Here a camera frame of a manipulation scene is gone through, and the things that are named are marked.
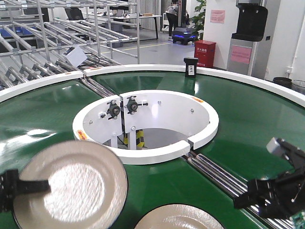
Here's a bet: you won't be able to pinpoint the white control box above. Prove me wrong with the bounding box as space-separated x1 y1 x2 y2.
62 45 88 67

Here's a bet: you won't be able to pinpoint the background white desk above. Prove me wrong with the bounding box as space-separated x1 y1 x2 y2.
97 14 162 41

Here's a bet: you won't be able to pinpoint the yellow black striped post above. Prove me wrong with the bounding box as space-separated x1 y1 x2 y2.
136 129 145 148

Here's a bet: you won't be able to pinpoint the pink wall notice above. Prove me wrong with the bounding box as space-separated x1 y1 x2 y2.
210 10 225 24

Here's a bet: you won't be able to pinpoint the small black sensor box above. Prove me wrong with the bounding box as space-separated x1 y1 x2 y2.
183 57 198 78

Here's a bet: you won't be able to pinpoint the far steel transfer rollers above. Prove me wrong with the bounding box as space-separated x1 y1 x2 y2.
80 77 115 98

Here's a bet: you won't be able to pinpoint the bending person in background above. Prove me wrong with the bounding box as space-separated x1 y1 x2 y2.
165 3 179 40

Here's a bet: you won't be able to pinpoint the background green plant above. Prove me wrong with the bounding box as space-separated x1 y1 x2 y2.
191 0 206 41

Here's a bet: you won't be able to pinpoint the white inner conveyor ring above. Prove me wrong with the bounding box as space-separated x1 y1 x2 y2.
72 90 219 166

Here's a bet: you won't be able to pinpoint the dark waste bin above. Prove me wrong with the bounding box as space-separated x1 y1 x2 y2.
273 77 292 89

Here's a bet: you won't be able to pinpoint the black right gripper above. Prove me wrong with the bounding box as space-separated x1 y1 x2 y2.
234 167 305 219

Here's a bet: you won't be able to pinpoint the red fire extinguisher box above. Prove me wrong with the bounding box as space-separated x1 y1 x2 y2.
194 40 216 68

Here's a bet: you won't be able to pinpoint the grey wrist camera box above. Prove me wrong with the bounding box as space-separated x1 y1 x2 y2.
266 137 285 157

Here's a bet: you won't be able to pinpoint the beige textured plate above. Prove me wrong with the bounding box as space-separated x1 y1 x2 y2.
13 141 128 229
135 204 223 229

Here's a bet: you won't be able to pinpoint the black blue mobile robot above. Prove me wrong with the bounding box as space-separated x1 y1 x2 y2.
172 27 197 45

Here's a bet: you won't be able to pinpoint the right green bearing block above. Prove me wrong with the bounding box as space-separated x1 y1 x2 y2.
126 95 148 115

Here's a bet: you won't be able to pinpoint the black water dispenser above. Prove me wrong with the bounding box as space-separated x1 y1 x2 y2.
227 0 268 75

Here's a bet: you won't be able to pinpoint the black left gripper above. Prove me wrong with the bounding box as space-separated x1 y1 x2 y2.
0 169 51 213

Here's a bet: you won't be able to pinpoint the white outer conveyor rim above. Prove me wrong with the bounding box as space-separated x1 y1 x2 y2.
0 64 305 107

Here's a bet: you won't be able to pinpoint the metal roller rack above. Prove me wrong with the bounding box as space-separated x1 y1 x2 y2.
0 0 140 90

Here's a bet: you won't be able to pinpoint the green bearing block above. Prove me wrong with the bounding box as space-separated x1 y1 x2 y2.
107 100 121 120
126 95 148 115

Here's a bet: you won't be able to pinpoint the left green bearing block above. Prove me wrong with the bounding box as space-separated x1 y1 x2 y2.
107 100 121 120

